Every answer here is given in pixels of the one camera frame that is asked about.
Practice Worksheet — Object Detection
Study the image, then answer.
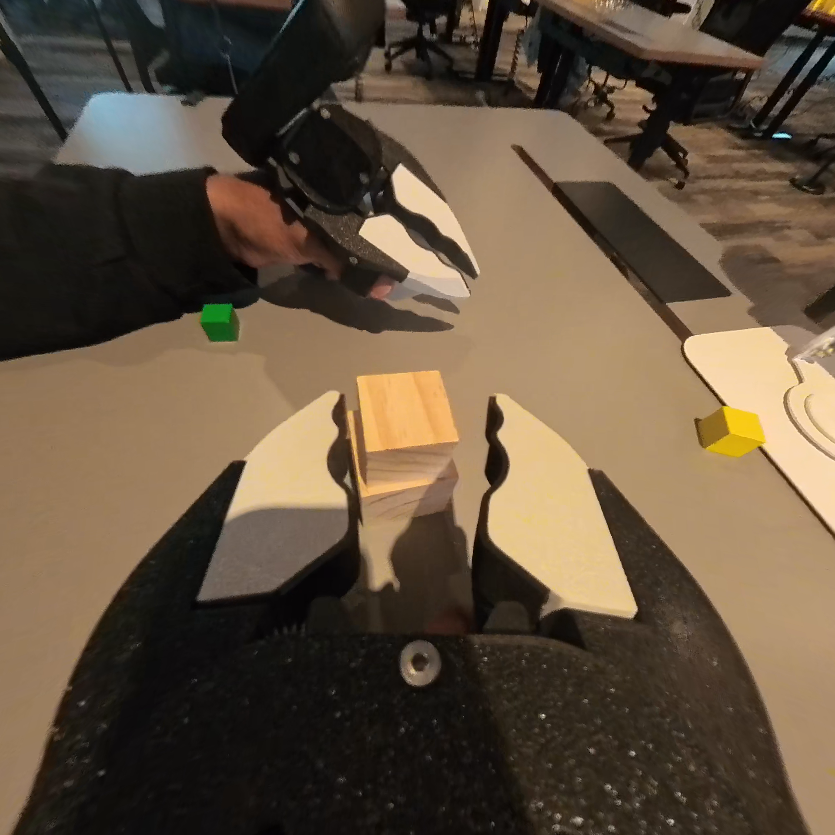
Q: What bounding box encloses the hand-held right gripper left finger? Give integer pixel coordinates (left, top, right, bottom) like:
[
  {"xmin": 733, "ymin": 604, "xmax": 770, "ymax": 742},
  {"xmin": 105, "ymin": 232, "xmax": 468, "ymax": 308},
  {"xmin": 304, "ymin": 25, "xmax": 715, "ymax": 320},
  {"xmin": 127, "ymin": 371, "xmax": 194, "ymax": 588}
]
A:
[{"xmin": 196, "ymin": 390, "xmax": 361, "ymax": 605}]

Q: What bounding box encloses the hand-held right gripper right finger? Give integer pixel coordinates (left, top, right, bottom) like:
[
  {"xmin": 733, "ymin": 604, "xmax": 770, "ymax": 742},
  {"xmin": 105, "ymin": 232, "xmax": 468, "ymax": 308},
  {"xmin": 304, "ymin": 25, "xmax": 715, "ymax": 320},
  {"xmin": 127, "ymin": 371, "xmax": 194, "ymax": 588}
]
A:
[{"xmin": 472, "ymin": 393, "xmax": 638, "ymax": 628}]

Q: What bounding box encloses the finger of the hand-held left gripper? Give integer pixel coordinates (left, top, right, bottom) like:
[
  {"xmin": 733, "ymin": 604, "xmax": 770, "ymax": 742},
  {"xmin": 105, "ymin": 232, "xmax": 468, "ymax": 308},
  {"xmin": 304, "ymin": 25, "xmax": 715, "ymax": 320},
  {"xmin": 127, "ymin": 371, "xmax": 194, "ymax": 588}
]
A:
[
  {"xmin": 359, "ymin": 214, "xmax": 473, "ymax": 301},
  {"xmin": 390, "ymin": 162, "xmax": 481, "ymax": 280}
]

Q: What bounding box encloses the pale wooden cube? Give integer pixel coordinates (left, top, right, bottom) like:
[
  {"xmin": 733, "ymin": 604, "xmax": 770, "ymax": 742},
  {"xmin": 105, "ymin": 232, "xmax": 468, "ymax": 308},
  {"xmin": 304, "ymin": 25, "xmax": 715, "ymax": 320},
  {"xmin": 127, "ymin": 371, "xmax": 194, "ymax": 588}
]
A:
[
  {"xmin": 356, "ymin": 371, "xmax": 460, "ymax": 485},
  {"xmin": 346, "ymin": 410, "xmax": 459, "ymax": 527}
]

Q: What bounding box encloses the person's left forearm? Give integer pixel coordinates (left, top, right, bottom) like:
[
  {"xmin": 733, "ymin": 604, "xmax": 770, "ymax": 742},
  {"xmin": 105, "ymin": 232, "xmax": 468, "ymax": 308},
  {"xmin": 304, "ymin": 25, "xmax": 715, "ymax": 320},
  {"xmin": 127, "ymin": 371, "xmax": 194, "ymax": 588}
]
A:
[{"xmin": 0, "ymin": 163, "xmax": 262, "ymax": 361}]

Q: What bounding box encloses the person's left hand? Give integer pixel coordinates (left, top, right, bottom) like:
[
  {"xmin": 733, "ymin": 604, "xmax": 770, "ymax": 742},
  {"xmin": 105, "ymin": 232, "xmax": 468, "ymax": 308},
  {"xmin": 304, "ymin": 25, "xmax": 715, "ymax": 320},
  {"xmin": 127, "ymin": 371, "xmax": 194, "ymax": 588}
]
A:
[{"xmin": 205, "ymin": 173, "xmax": 399, "ymax": 301}]

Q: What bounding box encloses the black office chair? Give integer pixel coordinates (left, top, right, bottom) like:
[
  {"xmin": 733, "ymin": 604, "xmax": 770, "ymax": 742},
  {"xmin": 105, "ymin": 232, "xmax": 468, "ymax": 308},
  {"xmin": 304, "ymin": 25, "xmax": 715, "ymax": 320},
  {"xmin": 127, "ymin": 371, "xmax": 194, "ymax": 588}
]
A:
[{"xmin": 384, "ymin": 0, "xmax": 458, "ymax": 80}]

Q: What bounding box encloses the small green cube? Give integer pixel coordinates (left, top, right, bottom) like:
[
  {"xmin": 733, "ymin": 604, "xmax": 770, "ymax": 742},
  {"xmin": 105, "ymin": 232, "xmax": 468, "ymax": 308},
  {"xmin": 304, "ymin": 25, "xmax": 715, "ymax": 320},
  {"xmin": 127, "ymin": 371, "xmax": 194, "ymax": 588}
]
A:
[{"xmin": 200, "ymin": 303, "xmax": 240, "ymax": 343}]

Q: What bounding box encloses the small yellow cube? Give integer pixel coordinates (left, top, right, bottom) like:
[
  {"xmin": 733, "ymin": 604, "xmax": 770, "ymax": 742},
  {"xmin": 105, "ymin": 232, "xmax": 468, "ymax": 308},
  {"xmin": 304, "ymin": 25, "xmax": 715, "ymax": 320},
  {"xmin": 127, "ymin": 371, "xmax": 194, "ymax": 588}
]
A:
[{"xmin": 694, "ymin": 406, "xmax": 765, "ymax": 458}]

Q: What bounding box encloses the black mat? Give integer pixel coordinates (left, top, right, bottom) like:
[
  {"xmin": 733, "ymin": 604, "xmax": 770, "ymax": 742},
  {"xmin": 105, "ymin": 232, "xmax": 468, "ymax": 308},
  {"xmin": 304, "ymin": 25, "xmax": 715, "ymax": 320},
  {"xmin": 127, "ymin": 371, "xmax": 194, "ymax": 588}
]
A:
[{"xmin": 553, "ymin": 180, "xmax": 733, "ymax": 305}]

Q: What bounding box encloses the brown-edged grey desk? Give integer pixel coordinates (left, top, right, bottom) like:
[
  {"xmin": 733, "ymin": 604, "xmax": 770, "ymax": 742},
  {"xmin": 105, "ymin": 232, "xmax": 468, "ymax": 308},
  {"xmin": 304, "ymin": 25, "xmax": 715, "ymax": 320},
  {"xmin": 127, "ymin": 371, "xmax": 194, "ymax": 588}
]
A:
[{"xmin": 535, "ymin": 0, "xmax": 767, "ymax": 190}]

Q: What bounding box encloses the dark desk with black legs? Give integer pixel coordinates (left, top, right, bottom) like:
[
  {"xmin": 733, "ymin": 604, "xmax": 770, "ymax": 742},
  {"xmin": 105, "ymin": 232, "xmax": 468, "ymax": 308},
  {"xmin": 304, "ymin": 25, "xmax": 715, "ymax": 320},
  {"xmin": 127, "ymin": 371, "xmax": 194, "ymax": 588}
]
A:
[{"xmin": 731, "ymin": 0, "xmax": 835, "ymax": 195}]

